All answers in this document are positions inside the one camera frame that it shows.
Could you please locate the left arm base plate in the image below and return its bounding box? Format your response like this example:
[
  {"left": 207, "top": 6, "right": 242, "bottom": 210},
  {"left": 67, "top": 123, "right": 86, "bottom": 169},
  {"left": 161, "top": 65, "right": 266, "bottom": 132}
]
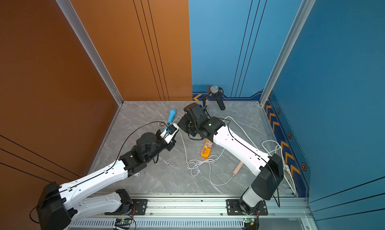
[{"left": 104, "top": 199, "right": 148, "bottom": 217}]

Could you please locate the orange power strip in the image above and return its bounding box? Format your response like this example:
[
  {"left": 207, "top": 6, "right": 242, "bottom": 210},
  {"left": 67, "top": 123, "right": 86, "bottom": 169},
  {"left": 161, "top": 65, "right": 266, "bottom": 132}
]
[{"left": 201, "top": 139, "right": 212, "bottom": 159}]

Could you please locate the blue cylindrical device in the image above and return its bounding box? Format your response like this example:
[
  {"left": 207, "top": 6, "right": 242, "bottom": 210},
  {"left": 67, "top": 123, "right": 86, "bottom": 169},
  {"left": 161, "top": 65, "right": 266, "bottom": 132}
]
[{"left": 167, "top": 108, "right": 176, "bottom": 123}]

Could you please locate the black microphone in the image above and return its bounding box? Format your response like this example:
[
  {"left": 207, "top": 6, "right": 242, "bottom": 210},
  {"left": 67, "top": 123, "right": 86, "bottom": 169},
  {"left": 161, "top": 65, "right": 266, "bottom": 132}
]
[{"left": 210, "top": 85, "right": 226, "bottom": 111}]

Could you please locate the pink electric toothbrush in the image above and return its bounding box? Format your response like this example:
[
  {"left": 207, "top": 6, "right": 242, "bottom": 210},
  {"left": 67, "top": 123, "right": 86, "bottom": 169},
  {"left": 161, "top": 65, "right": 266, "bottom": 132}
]
[{"left": 232, "top": 161, "right": 244, "bottom": 176}]

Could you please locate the green circuit board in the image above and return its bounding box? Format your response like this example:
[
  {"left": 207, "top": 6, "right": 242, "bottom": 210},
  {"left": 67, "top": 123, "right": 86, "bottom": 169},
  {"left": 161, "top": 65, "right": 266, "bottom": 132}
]
[
  {"left": 242, "top": 218, "right": 260, "bottom": 230},
  {"left": 113, "top": 218, "right": 136, "bottom": 230}
]

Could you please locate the green circuit board right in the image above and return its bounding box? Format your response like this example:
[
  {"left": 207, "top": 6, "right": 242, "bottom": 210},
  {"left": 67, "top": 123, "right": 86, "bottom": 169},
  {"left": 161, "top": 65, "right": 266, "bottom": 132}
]
[{"left": 242, "top": 218, "right": 260, "bottom": 230}]

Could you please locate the white power strip cord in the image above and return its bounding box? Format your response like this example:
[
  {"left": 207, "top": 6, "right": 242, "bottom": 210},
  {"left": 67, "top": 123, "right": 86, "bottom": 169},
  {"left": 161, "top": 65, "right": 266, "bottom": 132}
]
[{"left": 224, "top": 115, "right": 297, "bottom": 195}]

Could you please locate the green circuit board left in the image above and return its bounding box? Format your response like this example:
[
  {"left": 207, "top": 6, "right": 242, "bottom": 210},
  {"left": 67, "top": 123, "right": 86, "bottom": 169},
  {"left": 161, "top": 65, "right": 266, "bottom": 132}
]
[{"left": 113, "top": 218, "right": 136, "bottom": 230}]

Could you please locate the aluminium front rail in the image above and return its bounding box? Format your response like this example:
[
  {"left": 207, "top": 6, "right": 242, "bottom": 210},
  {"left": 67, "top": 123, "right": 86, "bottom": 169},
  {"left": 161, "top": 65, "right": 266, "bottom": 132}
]
[{"left": 67, "top": 195, "right": 317, "bottom": 230}]

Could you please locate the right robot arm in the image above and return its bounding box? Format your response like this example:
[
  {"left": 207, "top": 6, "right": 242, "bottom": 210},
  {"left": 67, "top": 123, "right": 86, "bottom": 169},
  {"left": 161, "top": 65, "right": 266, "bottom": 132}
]
[{"left": 178, "top": 103, "right": 284, "bottom": 215}]

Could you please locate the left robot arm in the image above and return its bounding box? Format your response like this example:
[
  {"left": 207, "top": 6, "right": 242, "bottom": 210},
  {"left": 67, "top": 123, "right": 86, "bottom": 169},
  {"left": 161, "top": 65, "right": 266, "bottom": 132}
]
[{"left": 36, "top": 131, "right": 176, "bottom": 230}]

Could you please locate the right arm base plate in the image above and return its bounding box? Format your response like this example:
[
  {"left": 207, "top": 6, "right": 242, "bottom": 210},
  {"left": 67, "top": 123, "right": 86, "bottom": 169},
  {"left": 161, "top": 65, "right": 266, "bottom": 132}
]
[{"left": 226, "top": 199, "right": 268, "bottom": 216}]

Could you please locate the black tripod stand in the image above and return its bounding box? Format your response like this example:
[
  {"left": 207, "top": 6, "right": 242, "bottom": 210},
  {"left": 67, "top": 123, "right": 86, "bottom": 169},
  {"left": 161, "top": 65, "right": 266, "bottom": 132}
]
[{"left": 202, "top": 94, "right": 210, "bottom": 110}]

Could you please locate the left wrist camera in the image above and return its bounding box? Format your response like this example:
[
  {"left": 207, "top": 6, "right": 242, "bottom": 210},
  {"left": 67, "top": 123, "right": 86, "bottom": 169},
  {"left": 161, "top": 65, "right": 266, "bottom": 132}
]
[{"left": 160, "top": 123, "right": 179, "bottom": 143}]

